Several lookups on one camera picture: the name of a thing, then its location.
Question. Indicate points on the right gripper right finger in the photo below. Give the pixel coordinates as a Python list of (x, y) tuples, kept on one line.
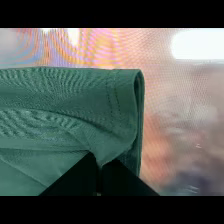
[(123, 181)]

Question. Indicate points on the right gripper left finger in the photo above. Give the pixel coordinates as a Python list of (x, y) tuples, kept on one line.
[(78, 180)]

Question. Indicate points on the green T-shirt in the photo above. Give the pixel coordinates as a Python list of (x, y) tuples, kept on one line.
[(66, 110)]

